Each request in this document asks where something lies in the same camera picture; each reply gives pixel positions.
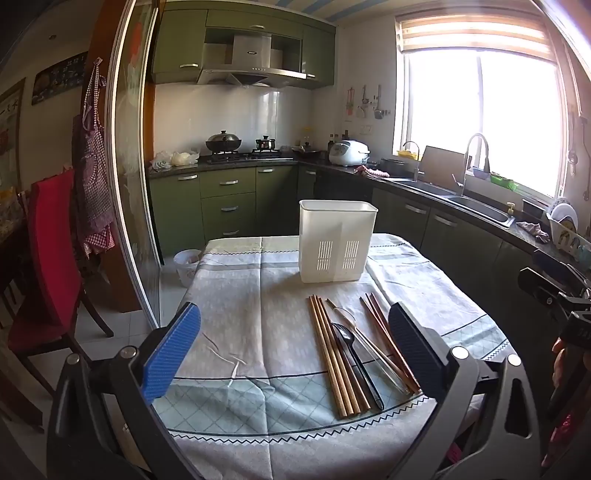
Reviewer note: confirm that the green wall cabinets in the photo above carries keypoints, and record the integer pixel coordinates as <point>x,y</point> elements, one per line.
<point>178,46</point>

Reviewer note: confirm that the green base cabinets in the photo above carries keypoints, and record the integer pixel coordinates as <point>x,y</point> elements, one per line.
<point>231,198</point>

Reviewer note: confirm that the striped window blind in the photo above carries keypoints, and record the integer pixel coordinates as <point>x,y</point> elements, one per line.
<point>475,32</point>

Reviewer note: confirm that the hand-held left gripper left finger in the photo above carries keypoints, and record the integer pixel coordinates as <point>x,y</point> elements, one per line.
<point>173,355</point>

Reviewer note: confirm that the reddish brown chopstick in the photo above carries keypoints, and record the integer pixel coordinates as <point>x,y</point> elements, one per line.
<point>399,344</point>
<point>393,344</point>

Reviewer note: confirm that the hanging kitchen utensils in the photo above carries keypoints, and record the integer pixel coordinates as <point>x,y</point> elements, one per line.
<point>364,104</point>

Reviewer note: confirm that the cluster of sauce bottles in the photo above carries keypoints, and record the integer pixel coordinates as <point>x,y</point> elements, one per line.
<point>339,141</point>

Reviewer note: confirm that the small kettle on stove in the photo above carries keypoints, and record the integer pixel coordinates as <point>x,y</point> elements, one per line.
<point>265,144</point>

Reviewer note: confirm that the black plastic fork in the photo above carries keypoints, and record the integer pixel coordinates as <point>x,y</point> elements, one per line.
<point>362,369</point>

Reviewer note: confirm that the kitchen window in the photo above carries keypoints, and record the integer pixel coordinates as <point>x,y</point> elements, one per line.
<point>485,115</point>

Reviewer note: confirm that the steel range hood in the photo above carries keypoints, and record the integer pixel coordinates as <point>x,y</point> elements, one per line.
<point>251,60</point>

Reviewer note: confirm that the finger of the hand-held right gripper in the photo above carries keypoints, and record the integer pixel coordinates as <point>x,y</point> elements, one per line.
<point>554,265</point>
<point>549,290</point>

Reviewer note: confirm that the tall steel faucet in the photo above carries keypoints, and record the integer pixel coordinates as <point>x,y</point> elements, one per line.
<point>485,147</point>

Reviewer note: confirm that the wooden cutting board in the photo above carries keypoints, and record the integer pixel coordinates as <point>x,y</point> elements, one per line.
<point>443,164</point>

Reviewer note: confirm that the white plastic bucket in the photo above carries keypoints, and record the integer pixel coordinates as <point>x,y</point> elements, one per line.
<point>187,270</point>

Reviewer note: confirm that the white plastic bag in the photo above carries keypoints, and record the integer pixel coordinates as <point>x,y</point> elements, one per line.
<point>184,158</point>

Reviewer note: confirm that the black frying pan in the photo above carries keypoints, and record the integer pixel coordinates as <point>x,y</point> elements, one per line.
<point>307,150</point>

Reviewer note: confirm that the wall socket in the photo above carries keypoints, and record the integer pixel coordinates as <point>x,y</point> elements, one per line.
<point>367,129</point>

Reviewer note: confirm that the steel double sink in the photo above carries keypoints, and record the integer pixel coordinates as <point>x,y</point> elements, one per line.
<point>480,207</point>

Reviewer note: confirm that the white plastic utensil holder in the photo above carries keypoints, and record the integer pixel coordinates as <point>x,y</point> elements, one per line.
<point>337,240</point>

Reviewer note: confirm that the pink cloth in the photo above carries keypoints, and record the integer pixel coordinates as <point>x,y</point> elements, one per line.
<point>371,172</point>

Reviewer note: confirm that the checked apron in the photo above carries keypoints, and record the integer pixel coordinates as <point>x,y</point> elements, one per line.
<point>94,184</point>

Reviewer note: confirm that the person's right hand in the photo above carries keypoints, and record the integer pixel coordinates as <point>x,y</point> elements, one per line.
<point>559,364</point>

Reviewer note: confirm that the green containers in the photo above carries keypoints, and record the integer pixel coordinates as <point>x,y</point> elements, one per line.
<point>503,181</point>

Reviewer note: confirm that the dark wall poster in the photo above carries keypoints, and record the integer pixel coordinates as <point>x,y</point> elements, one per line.
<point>60,78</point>

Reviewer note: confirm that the black wok with lid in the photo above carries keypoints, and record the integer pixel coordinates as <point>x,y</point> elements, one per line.
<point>224,143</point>

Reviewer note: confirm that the white rice cooker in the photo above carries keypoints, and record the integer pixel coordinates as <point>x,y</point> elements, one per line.
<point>348,153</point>

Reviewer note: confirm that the yellow basket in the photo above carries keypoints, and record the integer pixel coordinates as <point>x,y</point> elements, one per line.
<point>408,154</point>

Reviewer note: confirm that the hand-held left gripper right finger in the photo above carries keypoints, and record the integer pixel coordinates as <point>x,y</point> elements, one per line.
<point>411,346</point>

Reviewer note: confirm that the black box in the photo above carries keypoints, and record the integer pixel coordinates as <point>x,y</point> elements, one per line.
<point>535,210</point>

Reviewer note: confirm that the dark cooking pot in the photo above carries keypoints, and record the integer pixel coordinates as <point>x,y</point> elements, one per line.
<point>392,167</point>

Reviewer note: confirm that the soap pump dispenser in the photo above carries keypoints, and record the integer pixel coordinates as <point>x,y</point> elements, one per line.
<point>510,210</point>

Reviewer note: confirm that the patterned grey tablecloth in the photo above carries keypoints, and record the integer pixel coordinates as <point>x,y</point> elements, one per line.
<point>258,323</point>

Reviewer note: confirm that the dark stone countertop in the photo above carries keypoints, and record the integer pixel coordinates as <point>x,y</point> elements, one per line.
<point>351,171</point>

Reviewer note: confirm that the red chair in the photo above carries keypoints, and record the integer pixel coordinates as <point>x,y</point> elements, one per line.
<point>46,258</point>

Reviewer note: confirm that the sliding glass door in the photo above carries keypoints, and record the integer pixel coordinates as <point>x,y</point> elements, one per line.
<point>134,184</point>

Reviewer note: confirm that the white plate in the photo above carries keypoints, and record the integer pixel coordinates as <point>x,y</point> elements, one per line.
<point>564,214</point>

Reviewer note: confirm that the small steel faucet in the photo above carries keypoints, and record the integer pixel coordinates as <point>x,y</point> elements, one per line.
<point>418,166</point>

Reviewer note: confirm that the black gas stove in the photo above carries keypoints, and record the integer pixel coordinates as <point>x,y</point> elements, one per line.
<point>249,157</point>

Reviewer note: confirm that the clear plastic bag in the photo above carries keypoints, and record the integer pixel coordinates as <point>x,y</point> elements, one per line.
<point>160,161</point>

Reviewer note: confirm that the white dish rack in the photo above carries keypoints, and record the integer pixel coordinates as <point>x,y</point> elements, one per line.
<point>570,242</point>

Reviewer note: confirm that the crumpled rag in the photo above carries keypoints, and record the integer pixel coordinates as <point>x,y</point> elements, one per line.
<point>533,230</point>

